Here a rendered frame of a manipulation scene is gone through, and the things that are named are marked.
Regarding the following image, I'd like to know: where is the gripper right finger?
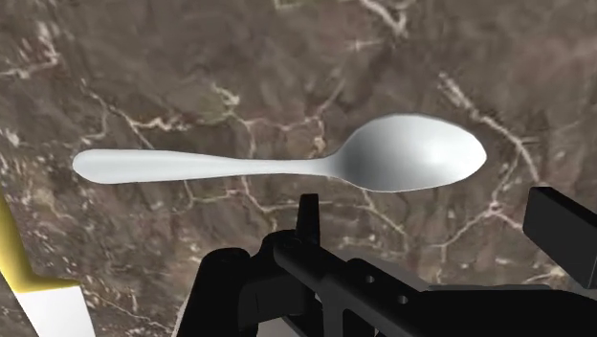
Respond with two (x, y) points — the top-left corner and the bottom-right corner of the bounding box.
(521, 186), (597, 289)

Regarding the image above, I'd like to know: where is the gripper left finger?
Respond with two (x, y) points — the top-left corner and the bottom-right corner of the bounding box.
(176, 192), (423, 337)

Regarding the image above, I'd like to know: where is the silver metal spoon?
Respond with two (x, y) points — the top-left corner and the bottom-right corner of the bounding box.
(71, 113), (488, 193)

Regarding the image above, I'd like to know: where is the white object with yellow edge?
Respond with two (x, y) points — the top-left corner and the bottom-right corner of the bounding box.
(0, 189), (98, 337)

